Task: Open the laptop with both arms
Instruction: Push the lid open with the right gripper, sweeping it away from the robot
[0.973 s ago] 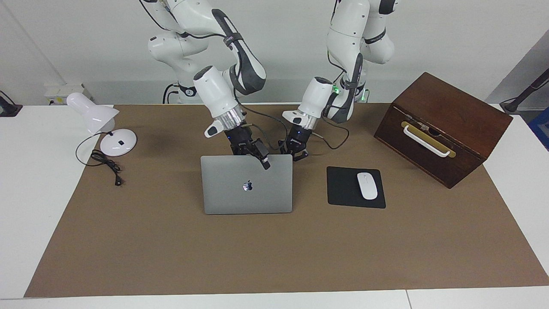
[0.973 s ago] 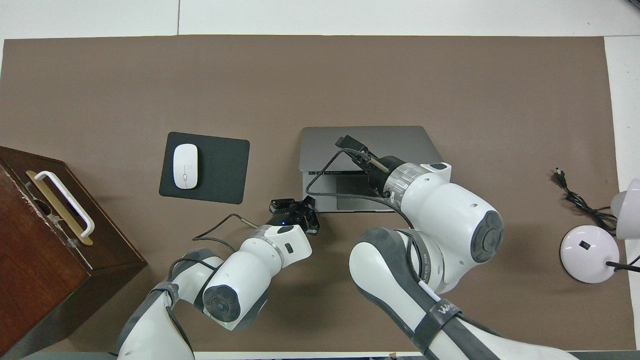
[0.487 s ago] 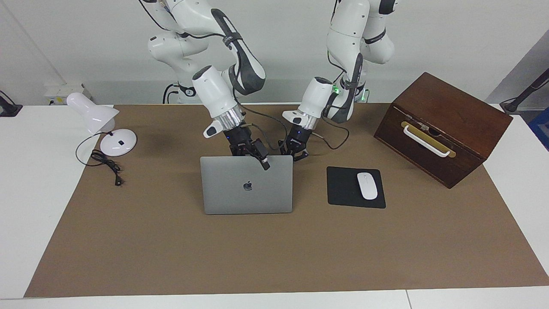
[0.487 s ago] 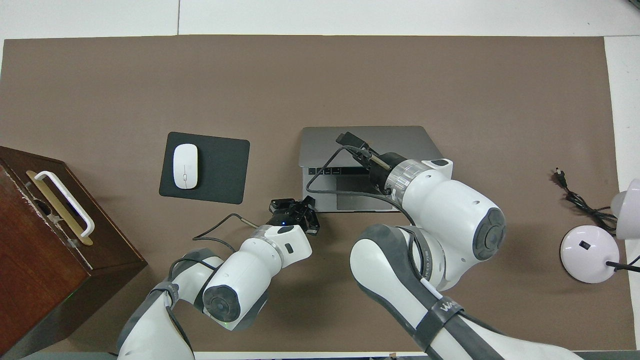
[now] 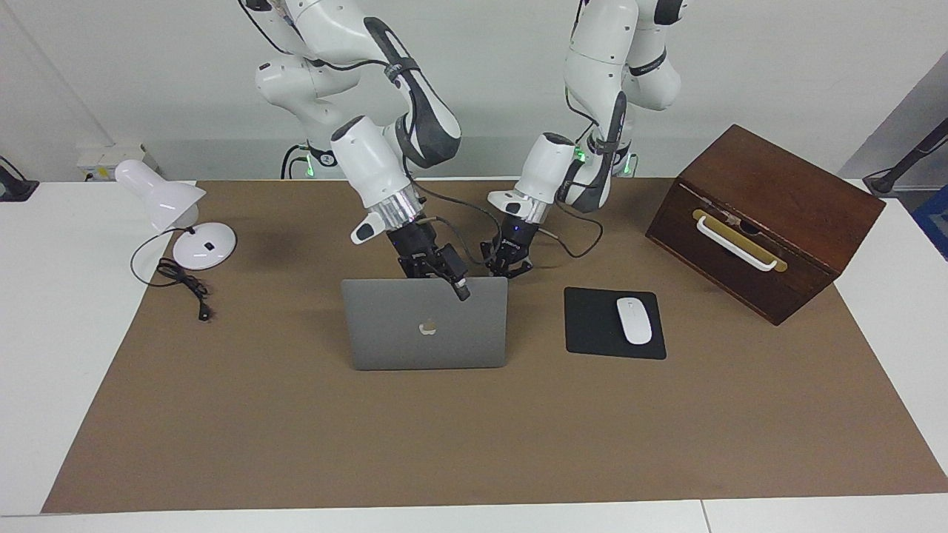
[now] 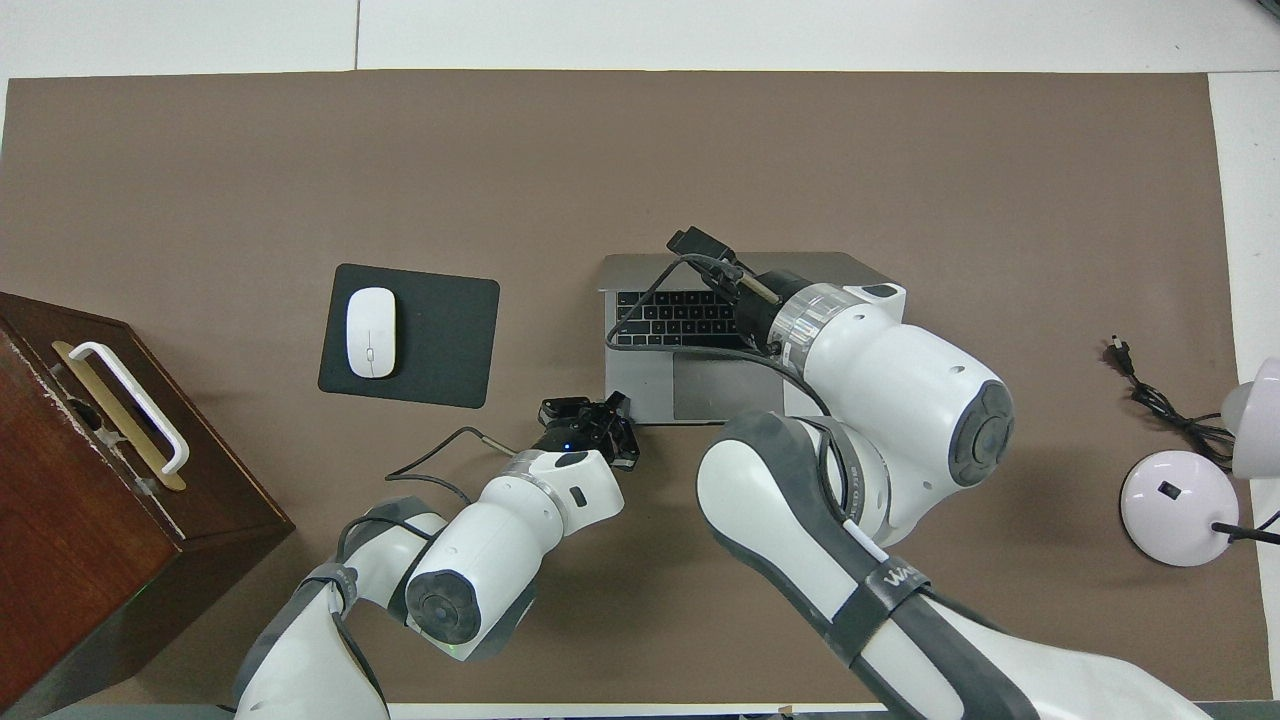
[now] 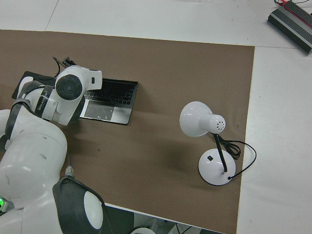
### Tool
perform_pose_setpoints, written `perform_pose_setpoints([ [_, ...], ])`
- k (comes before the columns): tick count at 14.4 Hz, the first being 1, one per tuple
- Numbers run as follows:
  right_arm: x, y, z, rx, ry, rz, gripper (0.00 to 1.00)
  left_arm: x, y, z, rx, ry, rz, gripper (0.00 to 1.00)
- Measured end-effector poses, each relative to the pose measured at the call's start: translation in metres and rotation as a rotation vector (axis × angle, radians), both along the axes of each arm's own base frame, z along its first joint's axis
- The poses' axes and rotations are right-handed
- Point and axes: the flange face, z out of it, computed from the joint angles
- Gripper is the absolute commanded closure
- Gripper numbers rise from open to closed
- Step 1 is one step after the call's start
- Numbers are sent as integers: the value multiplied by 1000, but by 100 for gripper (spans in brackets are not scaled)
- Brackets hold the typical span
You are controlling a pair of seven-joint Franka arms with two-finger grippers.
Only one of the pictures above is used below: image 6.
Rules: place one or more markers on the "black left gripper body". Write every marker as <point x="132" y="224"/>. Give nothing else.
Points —
<point x="578" y="435"/>

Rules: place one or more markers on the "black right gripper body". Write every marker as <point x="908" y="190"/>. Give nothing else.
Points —
<point x="770" y="310"/>

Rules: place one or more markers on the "silver laptop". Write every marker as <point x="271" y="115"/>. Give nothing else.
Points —
<point x="650" y="400"/>

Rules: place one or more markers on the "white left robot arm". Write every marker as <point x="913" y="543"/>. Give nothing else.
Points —
<point x="480" y="550"/>

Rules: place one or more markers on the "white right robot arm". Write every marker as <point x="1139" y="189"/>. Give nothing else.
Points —
<point x="900" y="400"/>

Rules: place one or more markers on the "brown table mat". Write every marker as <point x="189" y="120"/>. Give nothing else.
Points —
<point x="640" y="150"/>

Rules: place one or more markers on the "black mouse pad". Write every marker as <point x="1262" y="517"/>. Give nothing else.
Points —
<point x="445" y="340"/>

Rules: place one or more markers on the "white computer mouse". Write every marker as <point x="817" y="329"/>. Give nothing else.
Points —
<point x="371" y="332"/>

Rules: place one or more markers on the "white desk lamp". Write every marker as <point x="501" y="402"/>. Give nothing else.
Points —
<point x="1180" y="510"/>

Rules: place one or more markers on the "dark brown wooden box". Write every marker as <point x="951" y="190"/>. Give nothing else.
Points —
<point x="70" y="570"/>

